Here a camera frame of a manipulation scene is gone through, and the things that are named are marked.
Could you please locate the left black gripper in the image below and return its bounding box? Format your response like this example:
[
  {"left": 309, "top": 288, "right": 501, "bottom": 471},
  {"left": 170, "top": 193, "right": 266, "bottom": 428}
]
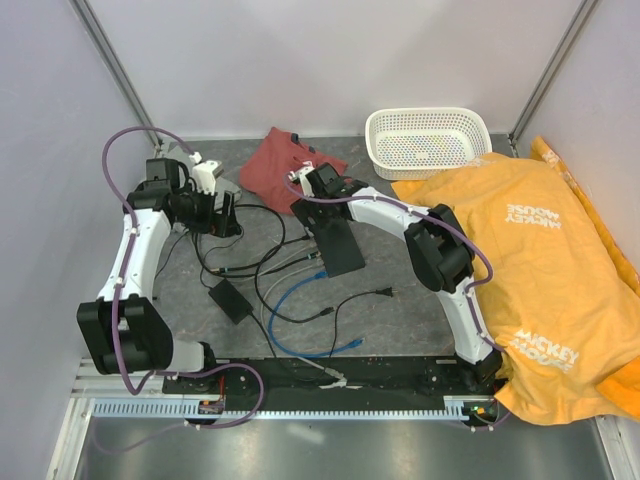
[{"left": 174, "top": 183, "right": 240, "bottom": 239}]

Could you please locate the black network switch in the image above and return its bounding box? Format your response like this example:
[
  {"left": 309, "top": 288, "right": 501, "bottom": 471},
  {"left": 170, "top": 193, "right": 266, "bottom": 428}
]
[{"left": 309, "top": 219, "right": 366, "bottom": 278}]

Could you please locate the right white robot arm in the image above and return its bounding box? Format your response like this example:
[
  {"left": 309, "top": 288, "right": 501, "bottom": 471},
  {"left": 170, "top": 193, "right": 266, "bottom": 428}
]
[{"left": 284, "top": 163, "right": 502, "bottom": 394}]

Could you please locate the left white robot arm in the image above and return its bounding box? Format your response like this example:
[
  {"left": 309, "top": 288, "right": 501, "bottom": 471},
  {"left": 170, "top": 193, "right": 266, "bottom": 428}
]
[{"left": 76, "top": 155, "right": 241, "bottom": 393}]

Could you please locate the red cloth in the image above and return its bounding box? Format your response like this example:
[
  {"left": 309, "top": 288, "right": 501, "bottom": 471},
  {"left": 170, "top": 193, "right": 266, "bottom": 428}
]
[{"left": 239, "top": 127, "right": 347, "bottom": 215}]

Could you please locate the grey cloth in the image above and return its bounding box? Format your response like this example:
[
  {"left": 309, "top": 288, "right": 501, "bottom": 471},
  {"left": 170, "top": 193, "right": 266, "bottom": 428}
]
[{"left": 163, "top": 143, "right": 242, "bottom": 203}]

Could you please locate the black power adapter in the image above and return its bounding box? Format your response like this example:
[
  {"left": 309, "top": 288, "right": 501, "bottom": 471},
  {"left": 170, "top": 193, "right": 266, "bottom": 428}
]
[{"left": 208, "top": 279, "right": 253, "bottom": 325}]

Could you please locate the white plastic basket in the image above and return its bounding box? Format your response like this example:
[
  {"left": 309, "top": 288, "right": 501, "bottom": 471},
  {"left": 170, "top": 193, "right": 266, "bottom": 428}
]
[{"left": 364, "top": 107, "right": 493, "bottom": 181}]

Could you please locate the orange Mickey Mouse blanket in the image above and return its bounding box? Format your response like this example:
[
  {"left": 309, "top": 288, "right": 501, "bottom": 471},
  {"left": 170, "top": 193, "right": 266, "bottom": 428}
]
[{"left": 393, "top": 153, "right": 639, "bottom": 425}]

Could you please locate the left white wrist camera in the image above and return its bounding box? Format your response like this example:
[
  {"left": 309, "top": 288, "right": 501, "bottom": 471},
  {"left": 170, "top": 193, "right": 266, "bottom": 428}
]
[{"left": 189, "top": 152, "right": 222, "bottom": 195}]

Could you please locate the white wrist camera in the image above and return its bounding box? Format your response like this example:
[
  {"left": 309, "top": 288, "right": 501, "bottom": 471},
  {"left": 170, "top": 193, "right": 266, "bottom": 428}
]
[
  {"left": 189, "top": 152, "right": 222, "bottom": 195},
  {"left": 284, "top": 161, "right": 315, "bottom": 198}
]

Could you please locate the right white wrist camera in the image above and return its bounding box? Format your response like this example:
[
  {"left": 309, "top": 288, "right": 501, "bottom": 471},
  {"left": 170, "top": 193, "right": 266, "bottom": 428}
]
[{"left": 284, "top": 161, "right": 315, "bottom": 198}]

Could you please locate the black ethernet cable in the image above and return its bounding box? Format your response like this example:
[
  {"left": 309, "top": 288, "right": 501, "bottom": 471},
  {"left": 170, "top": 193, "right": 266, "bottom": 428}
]
[{"left": 192, "top": 202, "right": 336, "bottom": 321}]

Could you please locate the black power cord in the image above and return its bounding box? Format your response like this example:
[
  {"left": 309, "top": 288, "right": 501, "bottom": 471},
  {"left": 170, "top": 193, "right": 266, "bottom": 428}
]
[{"left": 249, "top": 285, "right": 399, "bottom": 379}]

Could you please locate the aluminium rail left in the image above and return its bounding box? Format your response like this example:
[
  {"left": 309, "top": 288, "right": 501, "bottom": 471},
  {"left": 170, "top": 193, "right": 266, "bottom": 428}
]
[{"left": 97, "top": 144, "right": 169, "bottom": 357}]

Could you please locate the blue ethernet cable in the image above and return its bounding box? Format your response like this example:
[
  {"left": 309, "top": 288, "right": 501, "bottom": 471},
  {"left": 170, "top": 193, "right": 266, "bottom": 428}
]
[{"left": 268, "top": 269, "right": 365, "bottom": 357}]

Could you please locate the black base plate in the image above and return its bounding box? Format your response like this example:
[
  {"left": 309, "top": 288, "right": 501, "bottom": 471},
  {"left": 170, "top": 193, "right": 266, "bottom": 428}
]
[{"left": 154, "top": 355, "right": 501, "bottom": 412}]

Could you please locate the white slotted cable duct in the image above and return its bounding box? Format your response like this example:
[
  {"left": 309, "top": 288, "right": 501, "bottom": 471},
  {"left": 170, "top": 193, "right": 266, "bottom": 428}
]
[{"left": 92, "top": 396, "right": 493, "bottom": 421}]

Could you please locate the left aluminium frame post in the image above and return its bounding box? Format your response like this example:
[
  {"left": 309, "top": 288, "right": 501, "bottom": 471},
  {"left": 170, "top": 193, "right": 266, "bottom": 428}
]
[{"left": 69, "top": 0, "right": 153, "bottom": 127}]

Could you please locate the aluminium frame post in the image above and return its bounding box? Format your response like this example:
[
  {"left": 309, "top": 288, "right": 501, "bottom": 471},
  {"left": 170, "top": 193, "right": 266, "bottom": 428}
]
[
  {"left": 69, "top": 0, "right": 153, "bottom": 127},
  {"left": 508, "top": 0, "right": 600, "bottom": 150}
]

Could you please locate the right aluminium frame post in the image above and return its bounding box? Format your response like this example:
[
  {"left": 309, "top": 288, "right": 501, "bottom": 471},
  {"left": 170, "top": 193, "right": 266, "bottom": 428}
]
[{"left": 508, "top": 0, "right": 600, "bottom": 150}]

